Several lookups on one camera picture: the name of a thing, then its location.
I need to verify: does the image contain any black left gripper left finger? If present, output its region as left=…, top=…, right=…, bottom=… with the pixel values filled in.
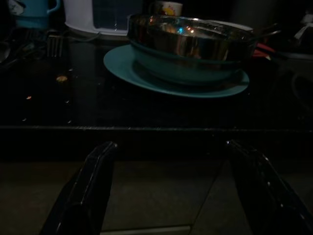
left=40, top=141, right=118, bottom=235

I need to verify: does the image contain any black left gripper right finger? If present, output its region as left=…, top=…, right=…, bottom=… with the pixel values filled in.
left=225, top=139, right=313, bottom=235

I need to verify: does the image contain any grey cabinet door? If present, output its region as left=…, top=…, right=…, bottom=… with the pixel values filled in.
left=195, top=160, right=253, bottom=235

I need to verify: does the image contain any teal plate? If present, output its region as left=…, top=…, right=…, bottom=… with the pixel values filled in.
left=103, top=44, right=250, bottom=99

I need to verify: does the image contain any pink plate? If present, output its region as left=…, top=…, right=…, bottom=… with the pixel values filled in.
left=252, top=42, right=277, bottom=59

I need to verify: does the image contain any teal bowl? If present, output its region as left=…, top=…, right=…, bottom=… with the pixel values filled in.
left=130, top=40, right=246, bottom=87

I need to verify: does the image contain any metal fork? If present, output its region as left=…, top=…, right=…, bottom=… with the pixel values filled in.
left=45, top=34, right=64, bottom=58

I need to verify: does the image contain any white bowl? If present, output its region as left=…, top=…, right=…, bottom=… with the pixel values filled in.
left=215, top=20, right=254, bottom=32

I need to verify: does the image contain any stainless steel bowl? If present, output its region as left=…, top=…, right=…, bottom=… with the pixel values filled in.
left=127, top=13, right=258, bottom=62

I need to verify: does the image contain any white plastic container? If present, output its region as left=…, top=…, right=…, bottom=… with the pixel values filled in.
left=63, top=0, right=140, bottom=36

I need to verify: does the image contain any blue mug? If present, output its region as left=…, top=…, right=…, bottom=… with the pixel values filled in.
left=9, top=0, right=61, bottom=29

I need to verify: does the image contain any white printed mug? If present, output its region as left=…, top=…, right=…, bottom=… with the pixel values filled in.
left=154, top=0, right=183, bottom=18

